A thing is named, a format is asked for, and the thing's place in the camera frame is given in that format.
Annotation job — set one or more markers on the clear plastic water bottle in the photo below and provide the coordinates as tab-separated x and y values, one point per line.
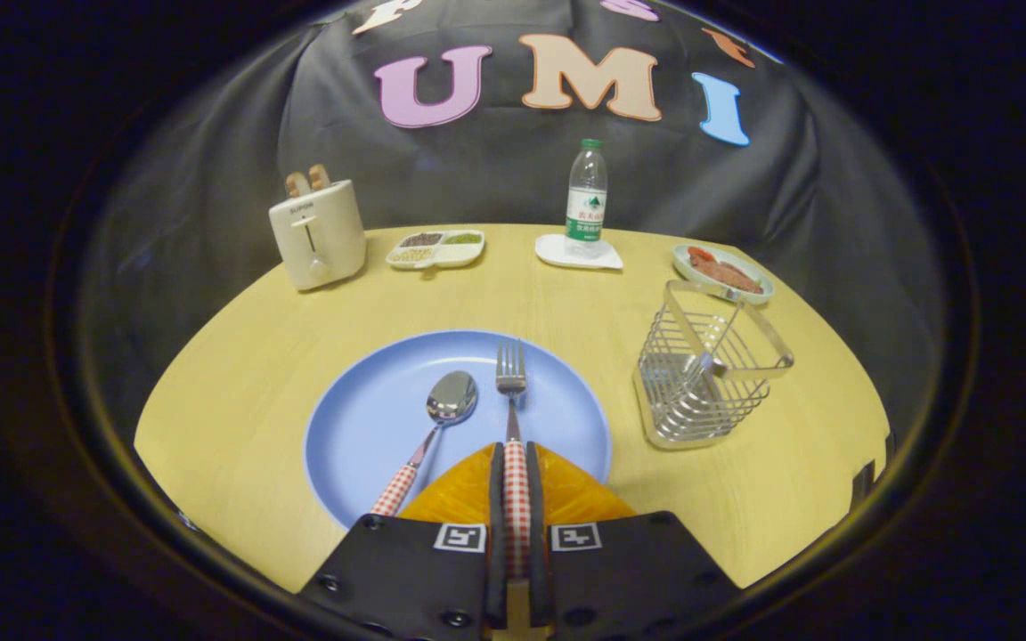
586	200

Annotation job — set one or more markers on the cream toaster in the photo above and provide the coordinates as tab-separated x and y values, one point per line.
317	236

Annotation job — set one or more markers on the pale green plate of food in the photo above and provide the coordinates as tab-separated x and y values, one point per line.
722	271

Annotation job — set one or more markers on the blue round plate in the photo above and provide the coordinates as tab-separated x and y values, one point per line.
388	418

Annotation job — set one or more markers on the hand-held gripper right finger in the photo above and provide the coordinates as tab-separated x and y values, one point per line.
537	499

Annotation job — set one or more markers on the white divided snack tray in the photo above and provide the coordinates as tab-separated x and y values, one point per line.
435	249

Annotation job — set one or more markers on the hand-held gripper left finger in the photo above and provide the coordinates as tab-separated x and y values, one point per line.
495	499

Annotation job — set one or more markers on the white square coaster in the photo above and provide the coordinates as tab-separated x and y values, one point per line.
553	252

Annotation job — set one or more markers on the black backdrop cloth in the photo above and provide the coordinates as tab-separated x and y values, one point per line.
495	169

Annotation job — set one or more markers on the toast slice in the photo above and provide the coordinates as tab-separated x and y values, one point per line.
297	184
320	176

